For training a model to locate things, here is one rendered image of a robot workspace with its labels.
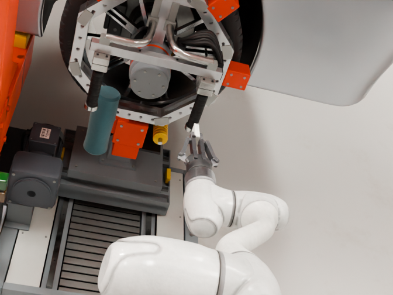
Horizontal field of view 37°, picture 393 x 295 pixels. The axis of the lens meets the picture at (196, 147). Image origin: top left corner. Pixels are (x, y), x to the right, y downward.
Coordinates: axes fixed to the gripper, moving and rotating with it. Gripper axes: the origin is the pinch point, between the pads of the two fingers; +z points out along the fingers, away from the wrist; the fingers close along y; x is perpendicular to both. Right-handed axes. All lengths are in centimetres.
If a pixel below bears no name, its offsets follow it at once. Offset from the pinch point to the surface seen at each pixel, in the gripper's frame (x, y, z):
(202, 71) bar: 14.9, -1.4, 12.9
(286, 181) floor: -81, 79, 85
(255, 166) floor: -80, 62, 92
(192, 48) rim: 6.5, -0.9, 42.6
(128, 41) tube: 19.1, -26.0, 13.9
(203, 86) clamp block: 11.3, -0.1, 10.0
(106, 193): -65, -18, 36
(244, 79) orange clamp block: 4.5, 18.5, 31.7
